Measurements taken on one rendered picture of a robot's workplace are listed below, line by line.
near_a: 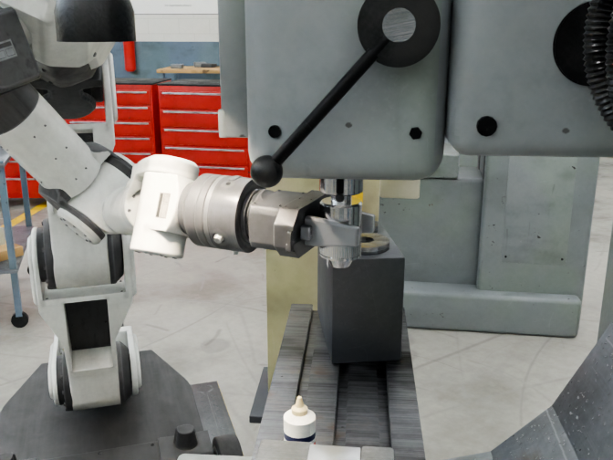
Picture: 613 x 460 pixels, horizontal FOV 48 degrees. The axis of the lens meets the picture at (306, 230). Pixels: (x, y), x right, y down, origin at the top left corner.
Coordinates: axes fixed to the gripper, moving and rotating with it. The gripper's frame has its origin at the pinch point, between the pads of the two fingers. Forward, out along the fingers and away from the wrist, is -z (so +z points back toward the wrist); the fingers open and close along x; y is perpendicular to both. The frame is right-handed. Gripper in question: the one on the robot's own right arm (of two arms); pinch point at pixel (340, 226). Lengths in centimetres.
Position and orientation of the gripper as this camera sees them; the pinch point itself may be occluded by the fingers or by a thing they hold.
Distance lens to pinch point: 77.5
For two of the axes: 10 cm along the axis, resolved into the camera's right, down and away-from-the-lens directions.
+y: -0.1, 9.6, 2.9
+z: -9.2, -1.2, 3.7
